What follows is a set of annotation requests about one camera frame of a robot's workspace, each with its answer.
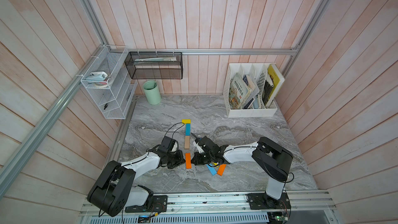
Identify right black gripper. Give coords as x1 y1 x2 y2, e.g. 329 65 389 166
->
189 152 214 166

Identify orange block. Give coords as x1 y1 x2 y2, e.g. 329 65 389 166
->
185 153 192 169
217 164 227 176

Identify natural wood block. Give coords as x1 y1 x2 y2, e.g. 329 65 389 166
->
184 135 190 149

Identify teal block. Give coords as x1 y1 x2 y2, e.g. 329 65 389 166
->
185 123 191 136

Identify short yellow block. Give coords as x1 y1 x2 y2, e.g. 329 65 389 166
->
181 119 191 124

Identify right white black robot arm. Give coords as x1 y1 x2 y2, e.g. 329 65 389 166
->
191 136 293 200

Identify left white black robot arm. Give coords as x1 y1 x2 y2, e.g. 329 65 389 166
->
87 150 185 217

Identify light blue block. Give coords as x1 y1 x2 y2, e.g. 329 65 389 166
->
206 164 217 176

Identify mint green cup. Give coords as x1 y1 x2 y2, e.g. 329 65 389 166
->
143 80 161 105

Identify white file organizer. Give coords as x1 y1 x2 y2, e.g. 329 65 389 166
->
223 63 277 118

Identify illustrated children's book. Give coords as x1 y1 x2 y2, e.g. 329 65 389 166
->
229 73 251 110

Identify grey blue books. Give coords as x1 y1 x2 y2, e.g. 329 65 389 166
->
242 75 260 109

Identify papers in black basket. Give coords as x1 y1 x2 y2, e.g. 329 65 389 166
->
133 57 177 66

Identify white tape dispenser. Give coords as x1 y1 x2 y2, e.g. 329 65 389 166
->
84 71 108 87

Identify yellow book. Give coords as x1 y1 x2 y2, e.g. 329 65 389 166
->
263 63 285 108

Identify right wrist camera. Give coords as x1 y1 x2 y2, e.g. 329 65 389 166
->
194 136 220 153

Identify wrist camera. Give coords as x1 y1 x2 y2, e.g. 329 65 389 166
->
159 136 178 152
194 136 220 153

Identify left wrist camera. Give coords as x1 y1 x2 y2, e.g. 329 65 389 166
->
159 136 178 152

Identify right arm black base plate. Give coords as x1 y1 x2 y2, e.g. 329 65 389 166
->
247 192 291 210

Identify black mesh wall basket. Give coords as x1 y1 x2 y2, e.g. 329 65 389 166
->
124 51 183 80

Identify white wire shelf rack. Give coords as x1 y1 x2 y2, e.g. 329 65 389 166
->
81 45 137 119

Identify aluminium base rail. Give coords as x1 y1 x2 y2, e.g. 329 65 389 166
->
77 189 337 217

